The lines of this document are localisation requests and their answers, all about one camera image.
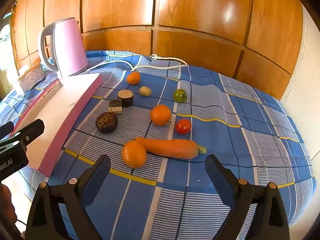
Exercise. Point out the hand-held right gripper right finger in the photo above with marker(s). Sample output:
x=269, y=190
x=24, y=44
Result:
x=218, y=180

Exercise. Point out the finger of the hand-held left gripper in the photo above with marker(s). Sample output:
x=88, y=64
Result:
x=6, y=129
x=31, y=131

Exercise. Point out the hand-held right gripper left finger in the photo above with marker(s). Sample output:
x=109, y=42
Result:
x=96, y=180

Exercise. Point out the pink shallow box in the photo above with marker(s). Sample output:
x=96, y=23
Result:
x=57, y=115

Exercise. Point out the large orange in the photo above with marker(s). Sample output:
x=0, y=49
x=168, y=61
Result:
x=160, y=115
x=134, y=154

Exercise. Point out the orange carrot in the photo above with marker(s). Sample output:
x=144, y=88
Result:
x=170, y=148

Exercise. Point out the dark purple mangosteen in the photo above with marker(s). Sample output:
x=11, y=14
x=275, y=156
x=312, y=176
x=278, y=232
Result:
x=106, y=122

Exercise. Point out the red tomato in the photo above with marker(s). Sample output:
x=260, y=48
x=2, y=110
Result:
x=183, y=126

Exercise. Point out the person's left hand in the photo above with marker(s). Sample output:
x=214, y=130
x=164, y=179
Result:
x=5, y=200

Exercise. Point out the blue plaid bed sheet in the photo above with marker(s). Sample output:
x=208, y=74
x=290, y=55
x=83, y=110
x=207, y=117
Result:
x=212, y=155

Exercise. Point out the patterned tissue box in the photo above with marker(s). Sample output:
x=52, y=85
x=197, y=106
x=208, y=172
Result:
x=27, y=78

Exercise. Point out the pink electric kettle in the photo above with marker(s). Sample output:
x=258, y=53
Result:
x=67, y=47

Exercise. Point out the green tomato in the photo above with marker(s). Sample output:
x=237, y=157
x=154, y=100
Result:
x=180, y=95

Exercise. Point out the small orange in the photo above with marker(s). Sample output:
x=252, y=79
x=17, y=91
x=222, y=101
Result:
x=133, y=78

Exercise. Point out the wooden wardrobe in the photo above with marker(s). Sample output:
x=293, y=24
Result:
x=200, y=17

